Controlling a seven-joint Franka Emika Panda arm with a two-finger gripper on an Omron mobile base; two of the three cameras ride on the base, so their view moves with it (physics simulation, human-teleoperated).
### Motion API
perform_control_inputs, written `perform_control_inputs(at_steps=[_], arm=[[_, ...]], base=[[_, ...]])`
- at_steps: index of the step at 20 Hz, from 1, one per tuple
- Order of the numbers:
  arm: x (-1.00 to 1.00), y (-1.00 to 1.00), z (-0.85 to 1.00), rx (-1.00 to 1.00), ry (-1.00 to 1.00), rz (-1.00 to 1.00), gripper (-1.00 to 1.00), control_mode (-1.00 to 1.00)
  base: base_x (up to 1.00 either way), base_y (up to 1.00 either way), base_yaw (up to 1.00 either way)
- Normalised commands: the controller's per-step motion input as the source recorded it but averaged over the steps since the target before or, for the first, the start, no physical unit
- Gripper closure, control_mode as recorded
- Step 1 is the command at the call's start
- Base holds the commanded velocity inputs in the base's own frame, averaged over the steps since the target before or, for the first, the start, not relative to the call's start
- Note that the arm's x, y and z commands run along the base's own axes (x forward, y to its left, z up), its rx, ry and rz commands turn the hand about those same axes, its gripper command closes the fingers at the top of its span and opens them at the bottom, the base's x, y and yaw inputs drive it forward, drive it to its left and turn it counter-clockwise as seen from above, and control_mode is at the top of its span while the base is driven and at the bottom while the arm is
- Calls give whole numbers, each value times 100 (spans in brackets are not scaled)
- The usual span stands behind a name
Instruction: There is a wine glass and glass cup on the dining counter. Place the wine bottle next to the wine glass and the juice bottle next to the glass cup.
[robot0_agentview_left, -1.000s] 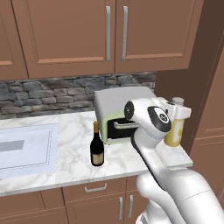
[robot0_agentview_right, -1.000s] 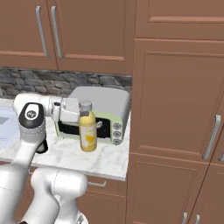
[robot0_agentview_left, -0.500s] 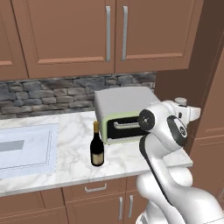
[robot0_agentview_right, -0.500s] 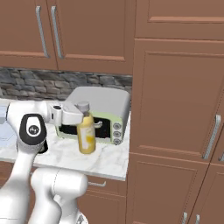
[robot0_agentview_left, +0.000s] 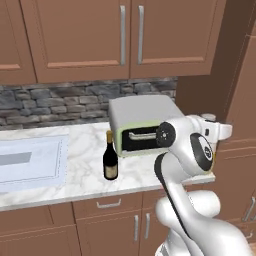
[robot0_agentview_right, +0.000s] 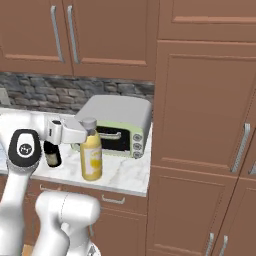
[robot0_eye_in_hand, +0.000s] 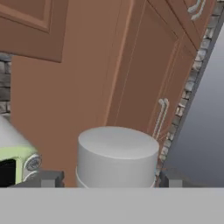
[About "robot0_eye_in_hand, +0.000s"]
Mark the tall brown cabinet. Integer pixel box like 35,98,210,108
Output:
10,0,218,188

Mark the white cabinet door handle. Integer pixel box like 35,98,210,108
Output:
186,0,203,14
191,0,207,22
152,98,165,138

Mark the brown wall cupboard door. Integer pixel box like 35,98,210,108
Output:
0,0,70,64

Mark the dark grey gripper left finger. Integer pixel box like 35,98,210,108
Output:
8,170,66,189

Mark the white round cylinder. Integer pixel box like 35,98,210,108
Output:
74,125,160,189

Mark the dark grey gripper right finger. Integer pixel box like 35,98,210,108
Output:
158,168,202,189

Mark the light green toaster oven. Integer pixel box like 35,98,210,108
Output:
0,115,44,188

